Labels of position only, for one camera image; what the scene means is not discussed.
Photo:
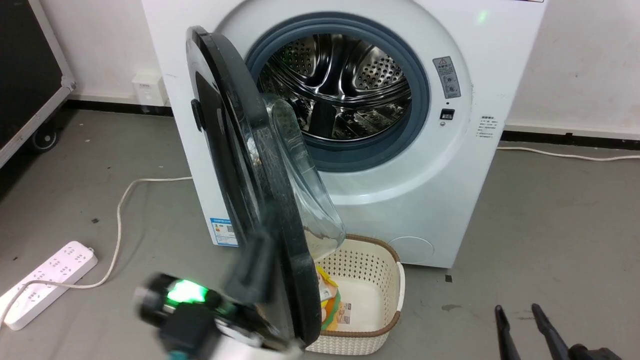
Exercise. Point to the black caster wheel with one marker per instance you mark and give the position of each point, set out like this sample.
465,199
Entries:
44,139

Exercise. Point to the small text sticker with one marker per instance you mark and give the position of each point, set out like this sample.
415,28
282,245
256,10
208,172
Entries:
487,126

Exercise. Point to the stainless steel washer drum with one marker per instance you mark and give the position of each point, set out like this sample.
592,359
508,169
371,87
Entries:
345,80

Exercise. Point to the white wall socket box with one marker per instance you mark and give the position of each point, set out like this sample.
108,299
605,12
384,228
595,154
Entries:
148,90

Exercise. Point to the grey warning label sticker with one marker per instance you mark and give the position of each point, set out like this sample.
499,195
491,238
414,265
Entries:
447,77

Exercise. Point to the blue energy label sticker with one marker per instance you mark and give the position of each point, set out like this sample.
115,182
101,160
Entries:
223,232

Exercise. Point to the cream woven laundry basket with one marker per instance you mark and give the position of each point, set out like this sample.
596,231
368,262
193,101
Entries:
370,270

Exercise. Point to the white front-load washing machine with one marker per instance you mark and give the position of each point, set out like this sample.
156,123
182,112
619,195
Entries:
480,60

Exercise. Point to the grey rubber door gasket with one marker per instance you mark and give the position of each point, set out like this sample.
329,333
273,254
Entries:
419,100

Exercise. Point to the white power strip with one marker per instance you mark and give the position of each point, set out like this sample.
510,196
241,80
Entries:
50,280

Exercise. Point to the white paper tag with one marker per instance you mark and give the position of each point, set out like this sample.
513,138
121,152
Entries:
344,314

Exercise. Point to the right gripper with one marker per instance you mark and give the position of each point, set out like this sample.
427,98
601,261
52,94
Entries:
595,354

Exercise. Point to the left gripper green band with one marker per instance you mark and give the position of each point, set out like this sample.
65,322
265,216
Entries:
187,320

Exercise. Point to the black flight case aluminium frame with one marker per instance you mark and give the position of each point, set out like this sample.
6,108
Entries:
25,75

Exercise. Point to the black round glass washer door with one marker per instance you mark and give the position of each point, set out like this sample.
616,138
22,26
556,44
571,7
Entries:
235,150

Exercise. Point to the black door latch socket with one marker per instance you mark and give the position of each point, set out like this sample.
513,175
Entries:
447,114

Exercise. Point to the yellow orange colourful packet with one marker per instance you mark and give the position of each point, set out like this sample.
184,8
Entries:
329,300

